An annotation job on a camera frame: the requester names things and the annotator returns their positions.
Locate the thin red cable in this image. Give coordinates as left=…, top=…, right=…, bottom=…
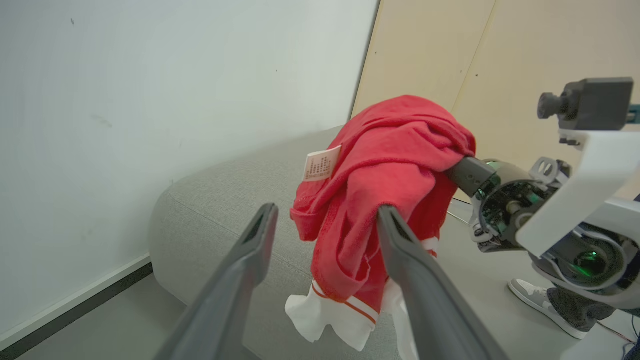
left=596, top=320, right=640, bottom=347

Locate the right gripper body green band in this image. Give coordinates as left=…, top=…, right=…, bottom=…
left=469, top=158, right=572, bottom=253

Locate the red garment with white trim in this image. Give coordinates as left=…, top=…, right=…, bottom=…
left=284, top=95, right=477, bottom=360

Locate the dark grey wrist camera box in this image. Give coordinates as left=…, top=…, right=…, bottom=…
left=537, top=77, right=635, bottom=132

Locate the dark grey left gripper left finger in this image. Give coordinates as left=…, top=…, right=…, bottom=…
left=154, top=202, right=279, bottom=360

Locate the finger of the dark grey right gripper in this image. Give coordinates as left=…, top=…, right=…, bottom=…
left=444, top=156, right=499, bottom=198

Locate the grey fabric sofa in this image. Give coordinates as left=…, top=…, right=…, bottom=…
left=148, top=125, right=403, bottom=360

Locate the dark grey trouser leg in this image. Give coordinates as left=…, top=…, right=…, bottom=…
left=546, top=287, right=619, bottom=327

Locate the grey and white sneaker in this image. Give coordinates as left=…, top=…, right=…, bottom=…
left=508, top=278, right=599, bottom=341

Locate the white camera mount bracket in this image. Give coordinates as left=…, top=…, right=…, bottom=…
left=515, top=129, right=640, bottom=259

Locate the black and white baseboard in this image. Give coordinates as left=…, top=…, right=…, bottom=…
left=0, top=253, right=154, bottom=360

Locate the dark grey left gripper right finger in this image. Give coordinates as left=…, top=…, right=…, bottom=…
left=377, top=204, right=509, bottom=360

